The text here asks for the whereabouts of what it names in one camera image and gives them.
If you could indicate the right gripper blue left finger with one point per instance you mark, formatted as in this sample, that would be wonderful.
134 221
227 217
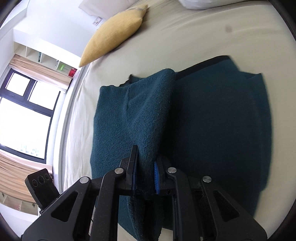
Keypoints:
132 169

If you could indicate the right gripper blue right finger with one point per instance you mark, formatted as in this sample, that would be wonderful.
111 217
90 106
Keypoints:
159 176

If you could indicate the dark teal knit sweater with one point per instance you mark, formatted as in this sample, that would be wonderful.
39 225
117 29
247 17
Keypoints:
209 119

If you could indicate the black framed window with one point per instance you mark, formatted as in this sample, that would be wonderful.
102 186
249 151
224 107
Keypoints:
27 109

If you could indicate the beige bed sheet mattress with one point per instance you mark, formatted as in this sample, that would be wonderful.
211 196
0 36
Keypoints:
257 39

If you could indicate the mustard yellow throw pillow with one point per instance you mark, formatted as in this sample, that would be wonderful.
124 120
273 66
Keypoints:
113 32

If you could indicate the beige striped curtain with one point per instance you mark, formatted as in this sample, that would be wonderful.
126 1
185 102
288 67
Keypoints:
40 72

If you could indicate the cream upholstered headboard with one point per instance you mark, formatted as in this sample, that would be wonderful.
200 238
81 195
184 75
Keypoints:
105 8

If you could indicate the white folded duvet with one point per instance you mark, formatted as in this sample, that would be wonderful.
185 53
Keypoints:
206 4

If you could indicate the black camera box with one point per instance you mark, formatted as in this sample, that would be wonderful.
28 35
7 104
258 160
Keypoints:
42 188

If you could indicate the white wall shelf unit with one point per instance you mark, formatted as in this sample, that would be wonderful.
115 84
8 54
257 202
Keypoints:
45 60

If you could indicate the white wall socket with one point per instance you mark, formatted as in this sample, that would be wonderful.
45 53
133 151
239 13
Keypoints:
97 21

